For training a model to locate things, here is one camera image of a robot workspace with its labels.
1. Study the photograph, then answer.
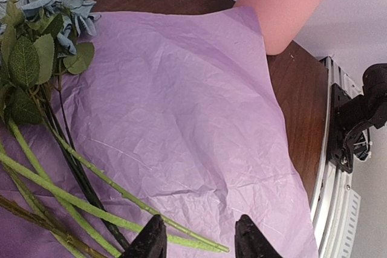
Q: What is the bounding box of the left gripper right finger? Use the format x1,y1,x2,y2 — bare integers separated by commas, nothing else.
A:
235,214,282,258

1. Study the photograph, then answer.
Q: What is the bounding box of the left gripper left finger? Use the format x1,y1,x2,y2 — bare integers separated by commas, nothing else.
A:
120,214,167,258

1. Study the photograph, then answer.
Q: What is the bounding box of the artificial flower bunch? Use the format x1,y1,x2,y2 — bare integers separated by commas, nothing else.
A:
0,0,230,258

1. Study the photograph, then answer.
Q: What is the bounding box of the purple tissue paper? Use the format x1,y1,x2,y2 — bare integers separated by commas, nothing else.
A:
53,7,318,257

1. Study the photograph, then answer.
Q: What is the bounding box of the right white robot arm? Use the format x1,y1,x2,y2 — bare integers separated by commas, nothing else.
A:
340,63,386,162

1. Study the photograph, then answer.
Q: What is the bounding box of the front aluminium rail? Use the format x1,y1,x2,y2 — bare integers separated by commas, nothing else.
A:
311,57,361,257

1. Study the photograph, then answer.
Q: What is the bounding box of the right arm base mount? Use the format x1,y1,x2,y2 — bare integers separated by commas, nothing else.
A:
326,83,355,173

